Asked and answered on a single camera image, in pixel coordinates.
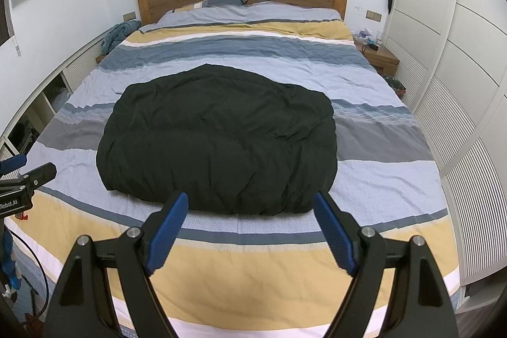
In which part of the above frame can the striped duvet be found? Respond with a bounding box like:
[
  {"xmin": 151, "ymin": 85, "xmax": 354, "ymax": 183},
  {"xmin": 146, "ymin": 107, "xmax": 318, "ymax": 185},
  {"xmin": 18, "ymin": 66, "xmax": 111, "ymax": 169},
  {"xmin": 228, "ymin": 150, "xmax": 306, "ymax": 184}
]
[{"xmin": 8, "ymin": 3, "xmax": 462, "ymax": 338}]

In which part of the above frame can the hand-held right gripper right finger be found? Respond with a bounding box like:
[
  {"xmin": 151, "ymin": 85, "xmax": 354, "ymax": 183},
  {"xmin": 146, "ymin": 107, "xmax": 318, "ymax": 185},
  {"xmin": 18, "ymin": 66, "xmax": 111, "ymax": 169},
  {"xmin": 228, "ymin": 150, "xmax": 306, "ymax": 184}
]
[{"xmin": 314, "ymin": 191, "xmax": 456, "ymax": 338}]

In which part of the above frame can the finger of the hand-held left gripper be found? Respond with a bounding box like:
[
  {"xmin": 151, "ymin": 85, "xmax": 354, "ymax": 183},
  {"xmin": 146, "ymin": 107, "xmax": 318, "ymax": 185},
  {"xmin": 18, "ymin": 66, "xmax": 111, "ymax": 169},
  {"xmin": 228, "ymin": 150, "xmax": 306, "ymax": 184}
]
[
  {"xmin": 0, "ymin": 154, "xmax": 28, "ymax": 174},
  {"xmin": 18, "ymin": 163, "xmax": 57, "ymax": 189}
]

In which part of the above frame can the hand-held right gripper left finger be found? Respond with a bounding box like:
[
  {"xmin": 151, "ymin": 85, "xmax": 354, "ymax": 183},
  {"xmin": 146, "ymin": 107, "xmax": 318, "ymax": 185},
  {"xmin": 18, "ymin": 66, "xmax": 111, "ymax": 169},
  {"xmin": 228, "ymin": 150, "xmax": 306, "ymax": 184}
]
[{"xmin": 45, "ymin": 191, "xmax": 189, "ymax": 338}]

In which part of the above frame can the white wardrobe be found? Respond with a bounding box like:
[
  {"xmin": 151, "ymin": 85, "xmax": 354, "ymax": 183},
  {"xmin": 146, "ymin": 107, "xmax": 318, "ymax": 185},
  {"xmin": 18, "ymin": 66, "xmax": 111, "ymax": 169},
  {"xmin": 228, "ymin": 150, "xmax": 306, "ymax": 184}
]
[{"xmin": 386, "ymin": 0, "xmax": 507, "ymax": 307}]

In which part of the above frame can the blue crumpled cloth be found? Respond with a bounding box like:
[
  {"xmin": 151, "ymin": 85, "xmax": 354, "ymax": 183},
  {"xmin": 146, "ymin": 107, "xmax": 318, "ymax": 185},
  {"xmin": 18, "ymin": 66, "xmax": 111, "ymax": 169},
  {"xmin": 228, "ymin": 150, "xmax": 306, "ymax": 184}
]
[{"xmin": 101, "ymin": 20, "xmax": 142, "ymax": 50}]

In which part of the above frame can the blue strap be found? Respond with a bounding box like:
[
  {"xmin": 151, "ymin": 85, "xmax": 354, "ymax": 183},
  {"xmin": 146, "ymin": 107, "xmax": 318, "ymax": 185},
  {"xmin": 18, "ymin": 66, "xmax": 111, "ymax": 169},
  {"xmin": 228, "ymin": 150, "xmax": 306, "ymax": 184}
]
[{"xmin": 0, "ymin": 225, "xmax": 20, "ymax": 291}]

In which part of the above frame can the blue pillow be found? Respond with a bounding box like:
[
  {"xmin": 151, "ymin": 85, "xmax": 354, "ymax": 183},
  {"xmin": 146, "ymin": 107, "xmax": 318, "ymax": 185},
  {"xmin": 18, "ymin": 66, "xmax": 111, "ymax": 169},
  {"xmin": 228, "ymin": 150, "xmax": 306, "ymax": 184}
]
[{"xmin": 200, "ymin": 0, "xmax": 248, "ymax": 8}]

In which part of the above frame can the black puffer coat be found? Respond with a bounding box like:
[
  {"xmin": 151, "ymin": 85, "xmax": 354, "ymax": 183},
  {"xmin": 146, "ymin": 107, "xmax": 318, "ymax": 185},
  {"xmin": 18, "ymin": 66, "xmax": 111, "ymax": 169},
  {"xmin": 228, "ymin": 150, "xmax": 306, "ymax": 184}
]
[{"xmin": 96, "ymin": 63, "xmax": 338, "ymax": 216}]

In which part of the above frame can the white low shelf unit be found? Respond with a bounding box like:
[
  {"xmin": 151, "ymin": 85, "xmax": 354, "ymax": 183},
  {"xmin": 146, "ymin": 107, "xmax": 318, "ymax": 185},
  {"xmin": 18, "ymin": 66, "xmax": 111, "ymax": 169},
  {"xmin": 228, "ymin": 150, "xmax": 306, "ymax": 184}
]
[{"xmin": 0, "ymin": 31, "xmax": 119, "ymax": 180}]

